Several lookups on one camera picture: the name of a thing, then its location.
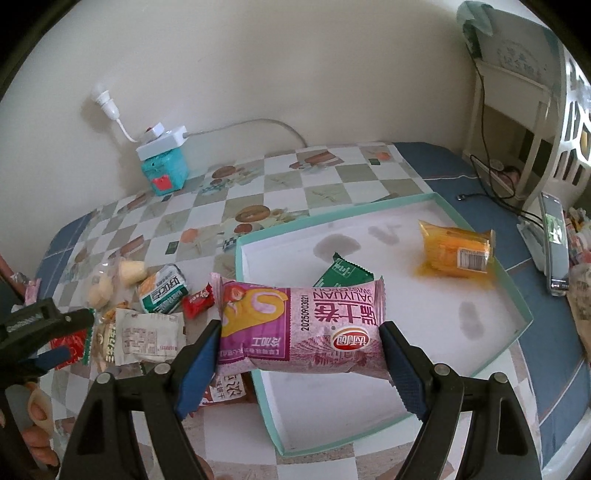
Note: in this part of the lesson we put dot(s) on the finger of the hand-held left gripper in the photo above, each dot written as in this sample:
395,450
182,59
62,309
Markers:
60,319
51,360

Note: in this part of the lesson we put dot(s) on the white lattice panel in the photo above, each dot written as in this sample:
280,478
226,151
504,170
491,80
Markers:
572,115

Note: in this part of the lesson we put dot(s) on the silver remote on stand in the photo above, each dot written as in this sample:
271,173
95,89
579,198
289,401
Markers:
554,258

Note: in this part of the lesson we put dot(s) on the white tray with teal rim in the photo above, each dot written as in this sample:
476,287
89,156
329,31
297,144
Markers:
351,415

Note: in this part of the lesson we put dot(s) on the white wall plug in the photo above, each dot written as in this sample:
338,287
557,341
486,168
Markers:
105,101

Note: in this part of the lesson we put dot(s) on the white phone stand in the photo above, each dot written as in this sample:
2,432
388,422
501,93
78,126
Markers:
531,240

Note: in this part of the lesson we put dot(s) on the pale printed board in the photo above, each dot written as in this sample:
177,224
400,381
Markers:
521,46

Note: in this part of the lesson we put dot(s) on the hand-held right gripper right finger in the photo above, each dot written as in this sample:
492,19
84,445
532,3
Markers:
404,369

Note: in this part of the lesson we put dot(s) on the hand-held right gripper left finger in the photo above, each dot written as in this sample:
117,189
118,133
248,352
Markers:
198,369

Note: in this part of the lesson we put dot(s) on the dark green snack packet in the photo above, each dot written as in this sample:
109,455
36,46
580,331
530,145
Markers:
341,274

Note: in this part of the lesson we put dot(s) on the pink snack packet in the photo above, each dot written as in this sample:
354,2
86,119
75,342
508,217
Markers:
300,332

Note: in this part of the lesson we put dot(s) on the small red candy packet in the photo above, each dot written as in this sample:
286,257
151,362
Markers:
197,302

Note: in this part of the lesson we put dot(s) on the green and white snack packet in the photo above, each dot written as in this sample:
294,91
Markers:
161,290

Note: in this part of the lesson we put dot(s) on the pile of colourful small containers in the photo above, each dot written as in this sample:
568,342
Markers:
579,235

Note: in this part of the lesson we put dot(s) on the person's left hand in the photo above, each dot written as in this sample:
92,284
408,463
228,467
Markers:
41,415

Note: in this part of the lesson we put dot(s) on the orange snack packet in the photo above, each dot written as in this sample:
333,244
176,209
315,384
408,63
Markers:
443,249

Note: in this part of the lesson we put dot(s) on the large red snack packet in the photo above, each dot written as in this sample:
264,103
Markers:
69,344

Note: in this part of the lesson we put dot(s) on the teal box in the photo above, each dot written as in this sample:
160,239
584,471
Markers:
161,170

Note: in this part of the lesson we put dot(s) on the white power strip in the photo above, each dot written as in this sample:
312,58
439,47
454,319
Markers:
161,141

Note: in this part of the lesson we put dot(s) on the beige spotted bag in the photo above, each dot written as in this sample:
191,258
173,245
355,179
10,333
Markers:
581,309

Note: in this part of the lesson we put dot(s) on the checked tablecloth with blue border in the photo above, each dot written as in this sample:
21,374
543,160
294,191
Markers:
323,184

